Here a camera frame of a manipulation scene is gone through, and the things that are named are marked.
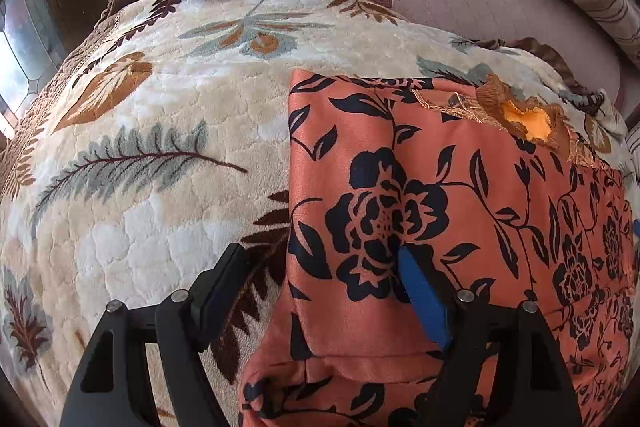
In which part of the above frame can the orange black floral garment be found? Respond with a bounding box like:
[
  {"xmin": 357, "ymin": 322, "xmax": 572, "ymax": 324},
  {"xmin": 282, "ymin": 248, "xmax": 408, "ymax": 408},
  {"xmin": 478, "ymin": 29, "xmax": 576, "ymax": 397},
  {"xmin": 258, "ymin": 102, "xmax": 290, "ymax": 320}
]
[{"xmin": 238, "ymin": 70, "xmax": 638, "ymax": 426}]

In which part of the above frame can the cream leaf-pattern fleece blanket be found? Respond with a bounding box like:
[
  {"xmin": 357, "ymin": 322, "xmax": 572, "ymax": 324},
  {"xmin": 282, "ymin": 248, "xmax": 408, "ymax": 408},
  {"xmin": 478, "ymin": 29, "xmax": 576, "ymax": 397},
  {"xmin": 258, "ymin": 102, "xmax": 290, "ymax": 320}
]
[{"xmin": 1, "ymin": 0, "xmax": 639, "ymax": 426}]

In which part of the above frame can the stained glass window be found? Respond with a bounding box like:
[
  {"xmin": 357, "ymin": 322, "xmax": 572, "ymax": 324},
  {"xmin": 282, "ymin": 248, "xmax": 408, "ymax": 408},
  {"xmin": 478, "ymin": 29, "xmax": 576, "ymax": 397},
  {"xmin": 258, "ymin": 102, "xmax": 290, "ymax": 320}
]
[{"xmin": 1, "ymin": 0, "xmax": 66, "ymax": 141}]

